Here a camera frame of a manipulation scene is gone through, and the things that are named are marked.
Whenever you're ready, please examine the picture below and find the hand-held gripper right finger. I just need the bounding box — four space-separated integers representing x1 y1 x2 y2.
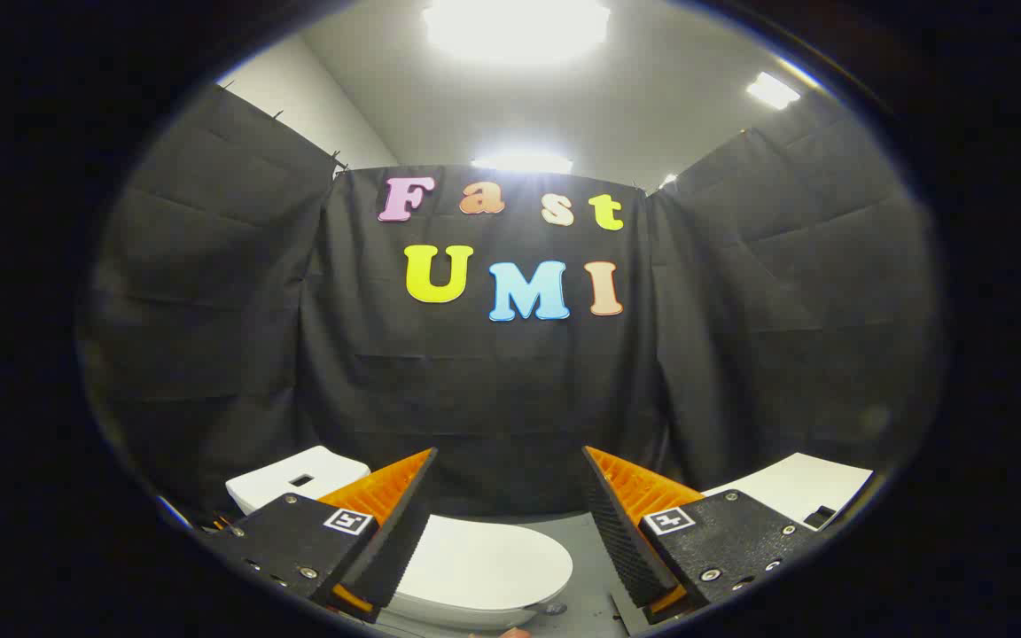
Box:
581 445 820 628

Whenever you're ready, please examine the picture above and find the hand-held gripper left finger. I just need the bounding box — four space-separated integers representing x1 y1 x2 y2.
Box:
205 447 438 624

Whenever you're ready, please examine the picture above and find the white toilet tank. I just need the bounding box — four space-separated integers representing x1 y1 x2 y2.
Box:
225 446 371 516

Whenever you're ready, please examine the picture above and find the grey cabinet with white top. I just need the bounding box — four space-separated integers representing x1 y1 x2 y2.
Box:
704 453 874 531

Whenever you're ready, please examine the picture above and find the black backdrop cloth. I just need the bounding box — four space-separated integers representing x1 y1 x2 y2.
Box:
76 84 950 525

